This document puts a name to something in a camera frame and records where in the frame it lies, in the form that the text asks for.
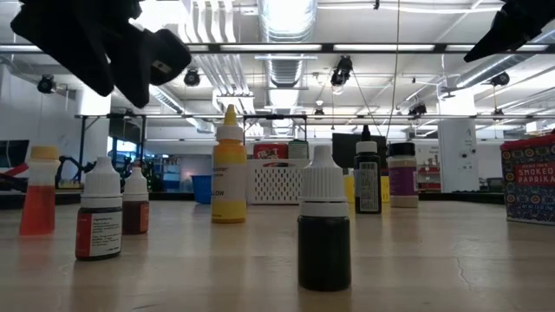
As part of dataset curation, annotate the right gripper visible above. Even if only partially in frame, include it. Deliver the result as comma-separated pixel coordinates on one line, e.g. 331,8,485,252
462,0,555,63

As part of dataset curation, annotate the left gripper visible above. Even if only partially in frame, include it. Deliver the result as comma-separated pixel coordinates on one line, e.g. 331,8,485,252
10,0,193,109

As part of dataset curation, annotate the brown dropper bottle white cap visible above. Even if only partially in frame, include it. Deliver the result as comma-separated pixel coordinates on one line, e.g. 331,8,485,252
121,166,151,236

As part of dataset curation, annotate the orange dropper bottle yellow cap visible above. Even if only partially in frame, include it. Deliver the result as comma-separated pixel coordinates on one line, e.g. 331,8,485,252
18,145,62,237

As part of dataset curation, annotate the dark dropper bottle red label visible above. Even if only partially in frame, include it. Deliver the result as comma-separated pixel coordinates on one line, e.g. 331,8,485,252
75,155,124,262

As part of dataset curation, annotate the green Apple Jacks cereal box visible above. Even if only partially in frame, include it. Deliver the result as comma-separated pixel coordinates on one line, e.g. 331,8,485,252
287,139,310,160

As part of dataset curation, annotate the shelf with red items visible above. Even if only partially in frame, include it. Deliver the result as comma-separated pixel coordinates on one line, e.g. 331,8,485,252
416,145,441,192

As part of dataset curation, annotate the black overhead light bar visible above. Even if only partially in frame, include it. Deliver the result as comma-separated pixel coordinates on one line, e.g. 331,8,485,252
0,42,555,55

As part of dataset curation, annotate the black monitor with red stripe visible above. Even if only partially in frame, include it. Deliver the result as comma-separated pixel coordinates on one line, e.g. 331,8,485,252
0,139,30,192

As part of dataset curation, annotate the blue storage shelf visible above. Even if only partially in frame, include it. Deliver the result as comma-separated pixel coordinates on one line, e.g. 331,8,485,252
162,158,181,192

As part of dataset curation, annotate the smoked paprika tin red lid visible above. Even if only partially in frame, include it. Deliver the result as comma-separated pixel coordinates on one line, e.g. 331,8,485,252
499,133,555,226

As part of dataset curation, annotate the blue plastic basket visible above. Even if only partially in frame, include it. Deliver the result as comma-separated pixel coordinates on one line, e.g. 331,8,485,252
191,174,213,205

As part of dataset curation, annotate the yellow food colouring bottle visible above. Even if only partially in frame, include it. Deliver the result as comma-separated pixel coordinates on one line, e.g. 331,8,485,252
211,104,248,224

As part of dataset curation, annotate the spice jar black lid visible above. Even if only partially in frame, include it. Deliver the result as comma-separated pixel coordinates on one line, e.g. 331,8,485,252
387,141,420,209

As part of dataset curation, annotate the black food colouring bottle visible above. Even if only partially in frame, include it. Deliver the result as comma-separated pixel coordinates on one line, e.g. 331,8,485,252
353,124,383,215

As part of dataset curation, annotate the white plastic basket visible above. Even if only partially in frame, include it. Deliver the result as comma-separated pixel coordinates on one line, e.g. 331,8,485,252
245,158,312,205

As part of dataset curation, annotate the yellow plastic basket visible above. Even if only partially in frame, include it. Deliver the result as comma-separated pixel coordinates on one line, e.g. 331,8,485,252
343,173,390,204

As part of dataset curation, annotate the black dropper bottle white cap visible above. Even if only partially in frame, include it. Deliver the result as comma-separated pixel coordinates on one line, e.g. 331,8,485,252
297,144,352,292

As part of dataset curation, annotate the black aluminium table frame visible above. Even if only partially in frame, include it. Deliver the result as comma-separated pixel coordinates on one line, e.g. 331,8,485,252
0,189,506,210

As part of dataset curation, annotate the black background frame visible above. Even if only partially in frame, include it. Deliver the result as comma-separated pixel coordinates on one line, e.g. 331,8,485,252
74,113,313,183

